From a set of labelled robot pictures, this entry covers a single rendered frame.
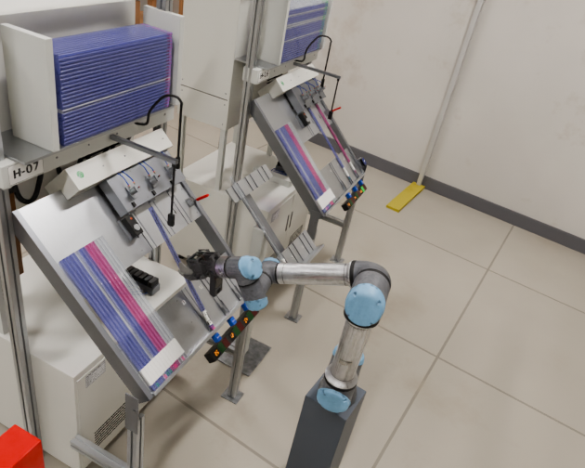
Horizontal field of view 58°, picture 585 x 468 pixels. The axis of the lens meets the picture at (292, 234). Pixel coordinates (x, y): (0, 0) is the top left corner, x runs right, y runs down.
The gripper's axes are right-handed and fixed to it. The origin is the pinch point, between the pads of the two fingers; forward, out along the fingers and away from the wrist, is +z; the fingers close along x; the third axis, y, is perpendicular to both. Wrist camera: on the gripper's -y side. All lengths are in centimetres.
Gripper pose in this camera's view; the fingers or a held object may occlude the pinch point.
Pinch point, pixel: (183, 271)
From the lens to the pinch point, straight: 197.3
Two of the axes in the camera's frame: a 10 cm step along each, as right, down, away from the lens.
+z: -8.1, 0.2, 5.9
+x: -4.9, 5.2, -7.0
